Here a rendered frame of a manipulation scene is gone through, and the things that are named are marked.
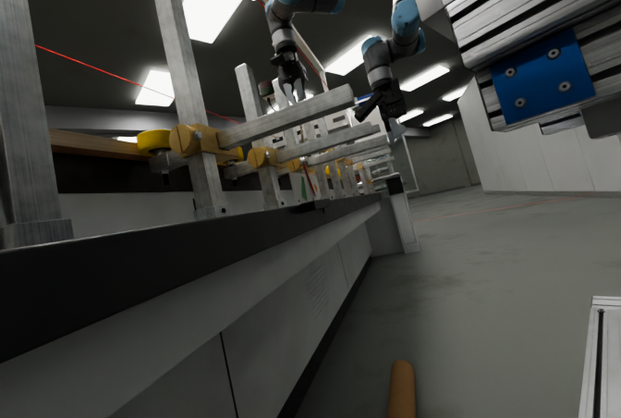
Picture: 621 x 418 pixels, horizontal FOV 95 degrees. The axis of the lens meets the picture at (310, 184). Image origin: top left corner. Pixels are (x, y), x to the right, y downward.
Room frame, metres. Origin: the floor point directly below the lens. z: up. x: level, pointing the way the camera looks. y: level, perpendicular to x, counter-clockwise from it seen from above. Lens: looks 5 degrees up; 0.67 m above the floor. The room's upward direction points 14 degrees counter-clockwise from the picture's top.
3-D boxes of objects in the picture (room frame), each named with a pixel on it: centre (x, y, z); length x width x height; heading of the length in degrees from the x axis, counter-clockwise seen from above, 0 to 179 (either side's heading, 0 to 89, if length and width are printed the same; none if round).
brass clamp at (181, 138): (0.53, 0.18, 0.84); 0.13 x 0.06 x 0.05; 162
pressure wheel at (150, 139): (0.59, 0.29, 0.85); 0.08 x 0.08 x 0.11
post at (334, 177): (1.46, -0.13, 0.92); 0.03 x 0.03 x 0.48; 72
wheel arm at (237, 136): (0.53, 0.10, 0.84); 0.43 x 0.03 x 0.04; 72
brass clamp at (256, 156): (0.77, 0.10, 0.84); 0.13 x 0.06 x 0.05; 162
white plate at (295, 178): (0.95, 0.01, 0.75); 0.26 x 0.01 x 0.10; 162
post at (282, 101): (0.98, 0.03, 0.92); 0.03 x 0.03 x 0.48; 72
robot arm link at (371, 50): (0.91, -0.31, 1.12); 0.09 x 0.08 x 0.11; 74
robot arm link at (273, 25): (0.88, -0.03, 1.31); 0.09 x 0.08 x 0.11; 21
